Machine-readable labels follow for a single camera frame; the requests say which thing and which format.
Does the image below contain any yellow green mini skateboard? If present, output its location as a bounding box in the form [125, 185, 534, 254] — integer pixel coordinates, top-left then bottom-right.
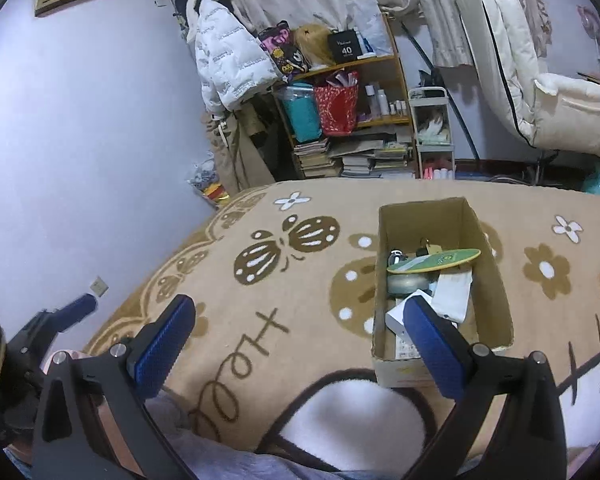
[387, 248, 481, 274]

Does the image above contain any white rolling cart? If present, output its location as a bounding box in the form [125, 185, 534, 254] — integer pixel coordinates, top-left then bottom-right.
[408, 87, 456, 180]

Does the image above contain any white puffer jacket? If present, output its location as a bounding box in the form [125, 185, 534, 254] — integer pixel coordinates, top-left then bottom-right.
[186, 0, 282, 118]

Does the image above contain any cream padded coat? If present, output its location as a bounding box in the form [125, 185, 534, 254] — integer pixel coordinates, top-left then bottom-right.
[455, 0, 600, 157]

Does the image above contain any brown cardboard box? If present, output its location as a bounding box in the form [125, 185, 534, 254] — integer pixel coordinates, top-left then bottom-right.
[370, 197, 514, 388]

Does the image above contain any clear packing tape roll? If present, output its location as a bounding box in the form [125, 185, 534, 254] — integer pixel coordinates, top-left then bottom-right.
[387, 272, 439, 298]

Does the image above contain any black gift box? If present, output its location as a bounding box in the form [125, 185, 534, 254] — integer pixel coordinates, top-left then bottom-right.
[327, 29, 362, 64]

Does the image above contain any stack of books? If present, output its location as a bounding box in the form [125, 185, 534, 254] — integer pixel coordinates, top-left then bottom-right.
[292, 138, 341, 179]

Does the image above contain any beige AIMA key tag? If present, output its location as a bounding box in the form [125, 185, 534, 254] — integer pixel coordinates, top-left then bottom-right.
[416, 238, 442, 257]

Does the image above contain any white flat box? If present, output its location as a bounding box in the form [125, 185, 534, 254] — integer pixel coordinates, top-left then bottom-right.
[385, 266, 472, 341]

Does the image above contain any wooden bookshelf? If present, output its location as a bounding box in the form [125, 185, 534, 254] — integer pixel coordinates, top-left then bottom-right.
[274, 16, 418, 179]

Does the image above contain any red gift bag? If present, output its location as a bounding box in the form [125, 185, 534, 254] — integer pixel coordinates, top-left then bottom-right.
[314, 70, 358, 136]

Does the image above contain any beige floral carpet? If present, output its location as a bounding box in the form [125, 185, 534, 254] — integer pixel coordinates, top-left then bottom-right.
[87, 179, 600, 478]

